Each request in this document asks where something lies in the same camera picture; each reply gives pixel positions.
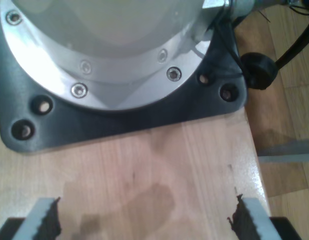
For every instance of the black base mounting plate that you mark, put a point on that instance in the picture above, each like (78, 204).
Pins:
(144, 120)

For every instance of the grey metal bar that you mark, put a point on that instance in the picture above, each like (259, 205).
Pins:
(289, 153)

